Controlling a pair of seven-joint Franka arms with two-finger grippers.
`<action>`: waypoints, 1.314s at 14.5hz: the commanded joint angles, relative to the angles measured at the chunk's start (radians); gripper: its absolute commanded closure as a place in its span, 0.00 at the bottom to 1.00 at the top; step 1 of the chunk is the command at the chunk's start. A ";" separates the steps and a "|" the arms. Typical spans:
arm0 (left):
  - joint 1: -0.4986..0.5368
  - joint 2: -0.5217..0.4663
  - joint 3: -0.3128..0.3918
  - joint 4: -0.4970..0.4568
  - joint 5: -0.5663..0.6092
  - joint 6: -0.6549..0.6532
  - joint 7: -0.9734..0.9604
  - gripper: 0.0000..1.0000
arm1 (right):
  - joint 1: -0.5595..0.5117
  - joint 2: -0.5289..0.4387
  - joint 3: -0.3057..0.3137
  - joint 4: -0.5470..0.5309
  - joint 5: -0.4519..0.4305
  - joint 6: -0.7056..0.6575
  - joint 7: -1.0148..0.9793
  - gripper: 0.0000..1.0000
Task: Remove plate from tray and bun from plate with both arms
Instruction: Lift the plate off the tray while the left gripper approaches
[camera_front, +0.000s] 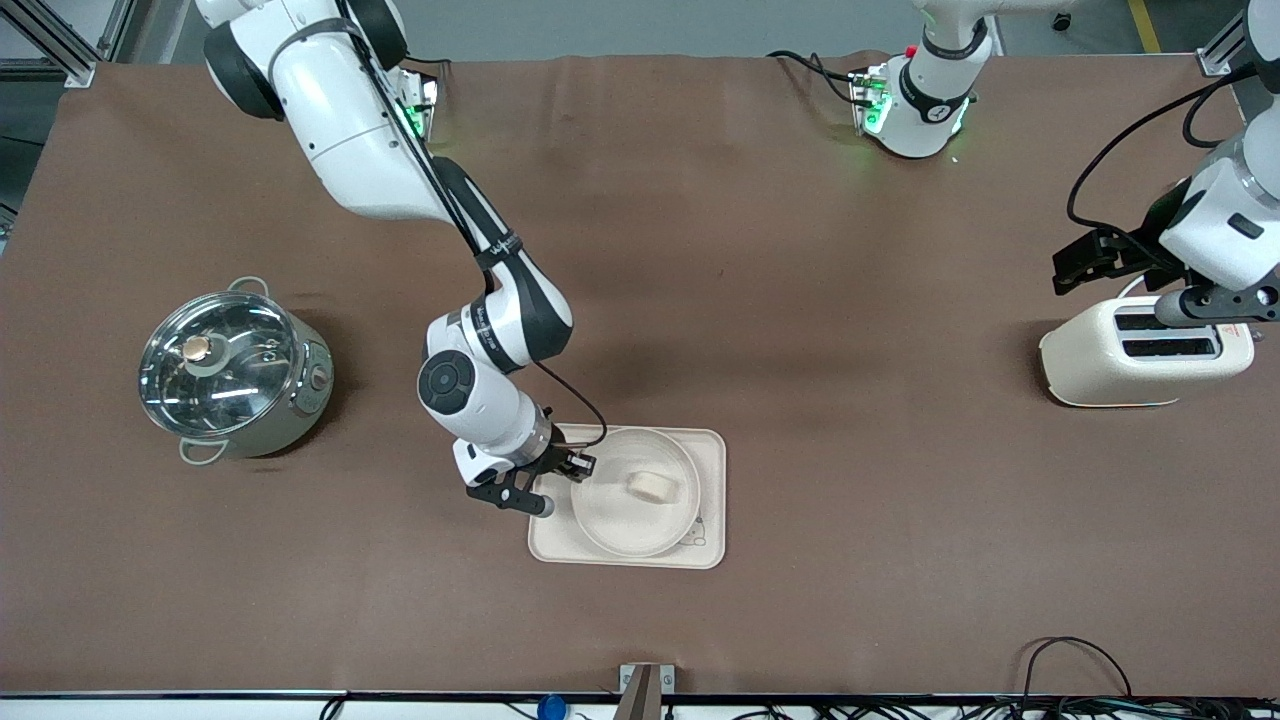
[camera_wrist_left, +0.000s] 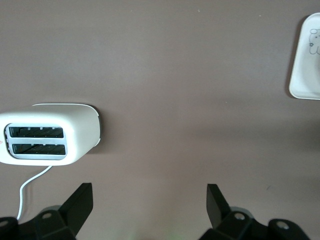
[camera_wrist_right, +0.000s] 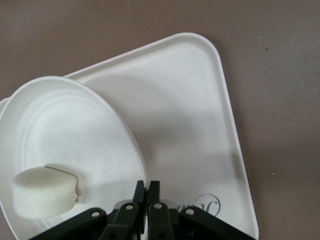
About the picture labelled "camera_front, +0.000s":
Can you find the brown table mat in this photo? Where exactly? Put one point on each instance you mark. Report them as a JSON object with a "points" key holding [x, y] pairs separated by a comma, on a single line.
{"points": [[800, 250]]}

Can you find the metal arm base connector bracket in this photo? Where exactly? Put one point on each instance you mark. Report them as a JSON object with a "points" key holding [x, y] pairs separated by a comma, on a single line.
{"points": [[865, 100], [425, 100]]}

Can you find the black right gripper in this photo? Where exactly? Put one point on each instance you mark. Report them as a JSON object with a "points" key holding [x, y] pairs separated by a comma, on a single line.
{"points": [[556, 456]]}

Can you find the cream round plate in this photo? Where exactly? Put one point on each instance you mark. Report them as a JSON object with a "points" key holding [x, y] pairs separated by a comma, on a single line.
{"points": [[620, 525]]}

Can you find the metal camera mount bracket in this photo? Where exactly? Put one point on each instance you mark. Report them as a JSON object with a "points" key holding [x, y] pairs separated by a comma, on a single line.
{"points": [[645, 690]]}

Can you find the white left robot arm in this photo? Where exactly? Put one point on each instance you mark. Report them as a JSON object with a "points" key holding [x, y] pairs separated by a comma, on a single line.
{"points": [[925, 112]]}

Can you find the black caster wheel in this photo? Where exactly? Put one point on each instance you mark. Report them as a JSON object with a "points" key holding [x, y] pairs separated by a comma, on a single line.
{"points": [[1062, 20]]}

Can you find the cream rabbit print tray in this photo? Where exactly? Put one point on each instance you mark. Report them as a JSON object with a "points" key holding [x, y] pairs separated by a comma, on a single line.
{"points": [[714, 470]]}

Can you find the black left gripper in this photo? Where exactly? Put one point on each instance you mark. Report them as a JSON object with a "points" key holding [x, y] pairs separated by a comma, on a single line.
{"points": [[1138, 250]]}

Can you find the aluminium frame profile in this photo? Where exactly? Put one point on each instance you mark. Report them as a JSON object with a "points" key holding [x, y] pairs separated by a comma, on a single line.
{"points": [[1225, 50], [70, 45]]}

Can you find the glass pot lid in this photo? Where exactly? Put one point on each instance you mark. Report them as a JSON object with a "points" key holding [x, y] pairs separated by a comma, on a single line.
{"points": [[220, 365]]}

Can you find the pale steamed bun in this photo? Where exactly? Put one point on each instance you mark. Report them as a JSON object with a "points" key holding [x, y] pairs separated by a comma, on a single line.
{"points": [[652, 487]]}

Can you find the cream two-slot toaster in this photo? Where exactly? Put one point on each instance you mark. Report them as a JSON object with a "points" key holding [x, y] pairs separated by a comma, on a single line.
{"points": [[1100, 365]]}

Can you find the blue round cap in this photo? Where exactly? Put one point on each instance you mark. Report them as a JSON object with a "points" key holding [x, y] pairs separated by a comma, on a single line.
{"points": [[551, 708]]}

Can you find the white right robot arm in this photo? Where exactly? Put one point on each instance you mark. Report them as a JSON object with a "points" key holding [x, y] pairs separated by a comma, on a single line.
{"points": [[345, 130]]}

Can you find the pale green electric cooking pot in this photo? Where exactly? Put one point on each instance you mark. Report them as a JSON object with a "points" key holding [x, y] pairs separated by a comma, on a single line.
{"points": [[300, 395]]}

